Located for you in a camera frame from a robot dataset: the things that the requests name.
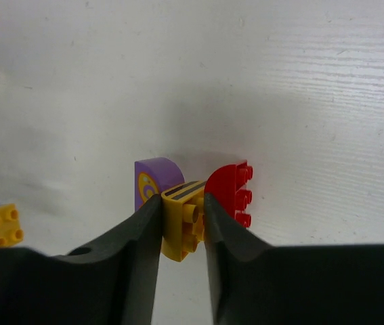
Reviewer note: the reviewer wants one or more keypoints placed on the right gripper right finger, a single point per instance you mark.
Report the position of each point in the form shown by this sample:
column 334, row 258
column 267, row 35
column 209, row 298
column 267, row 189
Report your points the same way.
column 253, row 282

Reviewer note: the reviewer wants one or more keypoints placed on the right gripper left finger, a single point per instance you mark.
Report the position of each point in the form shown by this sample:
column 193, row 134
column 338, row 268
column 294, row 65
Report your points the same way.
column 109, row 280

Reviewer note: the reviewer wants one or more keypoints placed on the red lego block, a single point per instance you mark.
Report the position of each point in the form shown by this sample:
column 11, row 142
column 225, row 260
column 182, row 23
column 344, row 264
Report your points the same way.
column 228, row 185

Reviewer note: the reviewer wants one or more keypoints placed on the yellow purple lego piece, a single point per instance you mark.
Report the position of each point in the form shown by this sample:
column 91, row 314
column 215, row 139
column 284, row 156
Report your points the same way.
column 154, row 176

